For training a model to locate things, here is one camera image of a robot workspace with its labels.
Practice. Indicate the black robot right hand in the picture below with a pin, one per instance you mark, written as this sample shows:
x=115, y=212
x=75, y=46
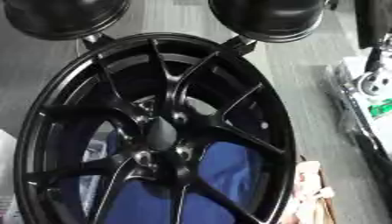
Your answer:
x=373, y=23

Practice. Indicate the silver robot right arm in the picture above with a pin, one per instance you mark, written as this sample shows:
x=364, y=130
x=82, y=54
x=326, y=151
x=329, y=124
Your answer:
x=375, y=116

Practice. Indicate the black spoked wheel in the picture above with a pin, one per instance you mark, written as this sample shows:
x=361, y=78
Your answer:
x=240, y=140

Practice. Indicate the tan cardboard box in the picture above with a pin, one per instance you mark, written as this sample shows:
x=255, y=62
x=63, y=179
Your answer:
x=309, y=186

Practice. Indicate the black wheel support bracket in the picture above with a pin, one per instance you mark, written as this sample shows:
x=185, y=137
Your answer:
x=96, y=40
x=241, y=44

